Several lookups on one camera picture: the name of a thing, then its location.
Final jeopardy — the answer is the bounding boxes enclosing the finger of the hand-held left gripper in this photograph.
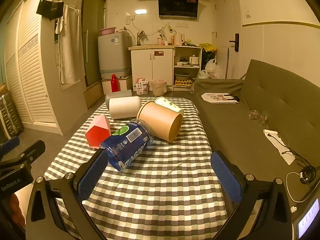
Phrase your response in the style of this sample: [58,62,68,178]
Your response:
[0,140,46,170]
[0,136,20,155]

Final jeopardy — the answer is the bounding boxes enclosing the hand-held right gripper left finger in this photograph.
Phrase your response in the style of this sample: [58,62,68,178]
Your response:
[26,149,109,240]

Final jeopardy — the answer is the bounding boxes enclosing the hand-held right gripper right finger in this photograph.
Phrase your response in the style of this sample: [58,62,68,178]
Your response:
[211,151,294,240]

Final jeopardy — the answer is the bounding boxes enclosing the blue label clear plastic cup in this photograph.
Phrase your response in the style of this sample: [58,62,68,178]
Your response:
[100,118,156,172]

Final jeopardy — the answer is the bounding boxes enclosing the plain white cup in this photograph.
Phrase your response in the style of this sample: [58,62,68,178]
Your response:
[109,96,142,120]

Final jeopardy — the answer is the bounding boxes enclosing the brown paper cup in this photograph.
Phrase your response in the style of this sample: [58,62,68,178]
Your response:
[137,101,184,142]

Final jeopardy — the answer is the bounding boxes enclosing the grey cup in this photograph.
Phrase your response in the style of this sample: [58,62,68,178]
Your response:
[105,89,132,108]

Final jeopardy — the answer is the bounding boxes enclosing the white cup with green print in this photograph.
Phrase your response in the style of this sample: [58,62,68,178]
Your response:
[154,96,185,117]

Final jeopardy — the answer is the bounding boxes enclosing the person's left hand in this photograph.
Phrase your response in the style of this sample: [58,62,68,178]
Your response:
[9,193,27,230]

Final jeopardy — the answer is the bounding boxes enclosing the red and pink house-shaped box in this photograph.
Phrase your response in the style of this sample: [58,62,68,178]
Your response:
[85,114,112,150]

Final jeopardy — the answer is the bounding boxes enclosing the olive green sofa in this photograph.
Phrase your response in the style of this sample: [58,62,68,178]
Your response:
[191,59,320,240]

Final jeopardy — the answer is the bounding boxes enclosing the white paper sheet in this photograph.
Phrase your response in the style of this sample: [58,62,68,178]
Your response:
[263,129,296,165]

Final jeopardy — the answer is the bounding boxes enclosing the checkered tablecloth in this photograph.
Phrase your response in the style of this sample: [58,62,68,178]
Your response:
[44,97,234,240]

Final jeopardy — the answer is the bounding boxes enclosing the white louvered wardrobe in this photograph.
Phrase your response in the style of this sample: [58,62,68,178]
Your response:
[0,0,88,135]

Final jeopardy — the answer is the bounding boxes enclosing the white printed tote bag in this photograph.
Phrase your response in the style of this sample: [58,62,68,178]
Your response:
[201,92,240,104]

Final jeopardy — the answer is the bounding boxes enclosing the black device with lit screen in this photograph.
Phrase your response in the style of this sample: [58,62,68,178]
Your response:
[290,197,320,240]

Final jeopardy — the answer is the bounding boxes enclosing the white and pink packet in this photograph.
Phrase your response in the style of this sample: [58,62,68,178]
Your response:
[136,78,148,95]

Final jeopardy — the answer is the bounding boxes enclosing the white plastic bag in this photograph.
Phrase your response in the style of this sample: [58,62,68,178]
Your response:
[199,59,221,79]

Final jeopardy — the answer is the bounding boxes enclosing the pink trash bin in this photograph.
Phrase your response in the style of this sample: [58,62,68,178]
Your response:
[150,80,167,97]

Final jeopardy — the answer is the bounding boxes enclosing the white hanging towel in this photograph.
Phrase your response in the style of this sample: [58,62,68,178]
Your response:
[55,4,83,85]

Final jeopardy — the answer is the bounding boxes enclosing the grey washing machine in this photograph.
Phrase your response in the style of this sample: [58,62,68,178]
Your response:
[97,32,132,80]

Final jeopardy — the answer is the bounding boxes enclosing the white sink cabinet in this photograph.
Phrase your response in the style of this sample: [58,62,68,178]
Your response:
[128,45,175,87]

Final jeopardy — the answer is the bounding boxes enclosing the frosted glass door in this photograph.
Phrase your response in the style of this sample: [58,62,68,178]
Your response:
[82,0,108,90]

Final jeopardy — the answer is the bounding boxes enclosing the yellow bag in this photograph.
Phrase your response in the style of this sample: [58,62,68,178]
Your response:
[199,42,217,53]

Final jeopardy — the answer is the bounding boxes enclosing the open kitchen shelf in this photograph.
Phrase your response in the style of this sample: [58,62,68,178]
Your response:
[173,45,203,91]

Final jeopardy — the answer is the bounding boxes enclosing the black hanging cloth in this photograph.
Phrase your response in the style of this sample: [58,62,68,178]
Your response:
[36,0,65,22]

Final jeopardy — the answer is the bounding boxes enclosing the pink basin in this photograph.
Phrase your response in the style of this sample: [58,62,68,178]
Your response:
[99,27,117,36]

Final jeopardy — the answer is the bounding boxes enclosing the white entrance door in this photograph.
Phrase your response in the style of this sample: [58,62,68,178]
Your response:
[214,0,242,79]

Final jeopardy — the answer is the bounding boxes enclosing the black range hood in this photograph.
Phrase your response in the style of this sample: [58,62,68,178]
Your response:
[157,0,200,18]

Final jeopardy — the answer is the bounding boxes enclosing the white cable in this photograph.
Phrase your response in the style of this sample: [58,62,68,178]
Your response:
[286,171,313,203]

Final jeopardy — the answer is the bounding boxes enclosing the black cable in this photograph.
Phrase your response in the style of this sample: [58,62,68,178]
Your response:
[266,132,317,186]

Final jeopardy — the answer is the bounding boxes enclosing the black door handle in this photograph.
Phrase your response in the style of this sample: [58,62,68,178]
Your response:
[229,33,240,52]

